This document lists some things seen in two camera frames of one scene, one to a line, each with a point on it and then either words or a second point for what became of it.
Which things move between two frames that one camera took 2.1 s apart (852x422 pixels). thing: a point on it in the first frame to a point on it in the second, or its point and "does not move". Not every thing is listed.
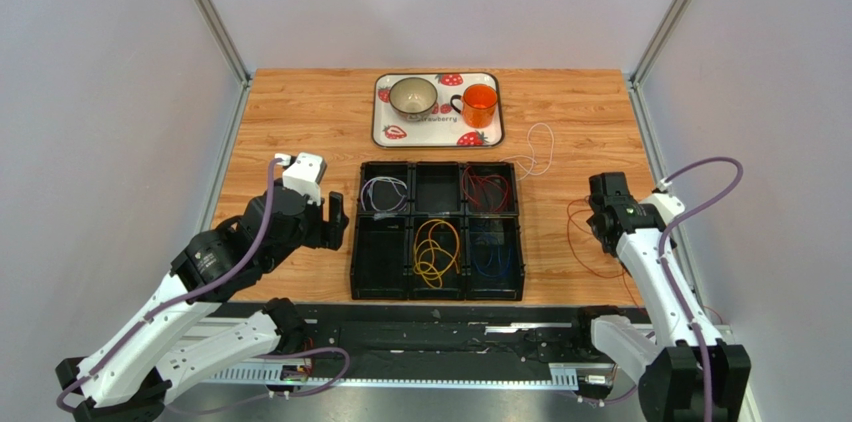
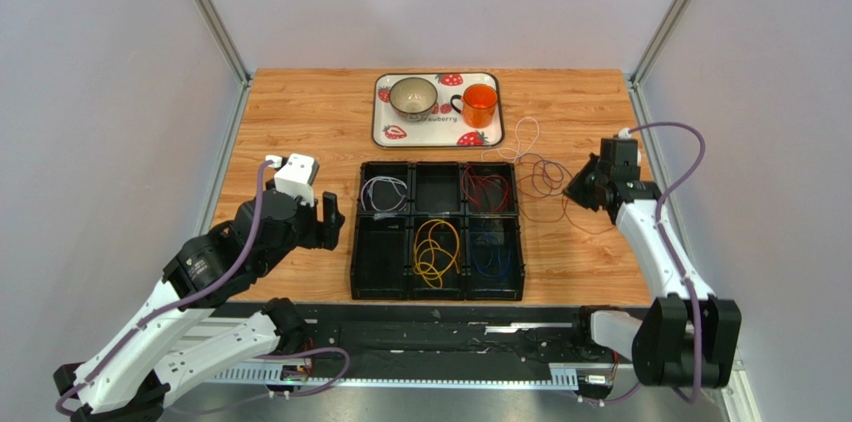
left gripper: x=329 y=233 does not move
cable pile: x=603 y=270 to x=542 y=183
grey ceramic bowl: x=413 y=98 does not move
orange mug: x=478 y=106 does not move
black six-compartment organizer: x=438 y=230 does not move
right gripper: x=608 y=185 to x=592 y=184
